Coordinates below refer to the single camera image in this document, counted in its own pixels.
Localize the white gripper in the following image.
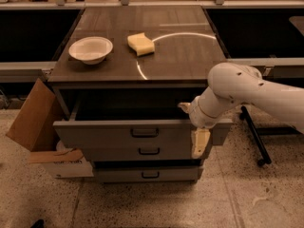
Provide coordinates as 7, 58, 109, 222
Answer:
178, 96, 221, 159

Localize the grey top drawer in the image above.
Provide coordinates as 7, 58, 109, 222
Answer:
52, 88, 234, 149

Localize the grey drawer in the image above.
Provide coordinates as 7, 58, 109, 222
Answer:
52, 88, 234, 149
93, 166, 202, 183
82, 144, 210, 162

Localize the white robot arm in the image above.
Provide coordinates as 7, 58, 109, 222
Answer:
178, 63, 304, 133

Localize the grey drawer cabinet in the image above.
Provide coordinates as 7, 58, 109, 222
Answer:
49, 6, 225, 182

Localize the grey bottom drawer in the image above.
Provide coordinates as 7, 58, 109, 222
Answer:
93, 166, 202, 183

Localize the grey middle drawer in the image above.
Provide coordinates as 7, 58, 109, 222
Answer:
82, 144, 210, 162

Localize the black wheeled stand leg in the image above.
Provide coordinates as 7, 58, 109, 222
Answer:
239, 105, 272, 167

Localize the yellow sponge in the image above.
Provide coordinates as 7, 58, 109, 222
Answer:
127, 32, 155, 56

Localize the white bowl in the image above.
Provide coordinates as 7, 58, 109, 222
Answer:
68, 36, 113, 65

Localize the white cardboard box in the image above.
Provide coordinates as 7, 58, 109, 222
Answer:
28, 149, 93, 179

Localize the brown cardboard box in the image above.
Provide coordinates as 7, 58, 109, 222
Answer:
7, 79, 64, 152

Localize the black object at bottom edge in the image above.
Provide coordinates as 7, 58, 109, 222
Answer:
30, 219, 44, 228

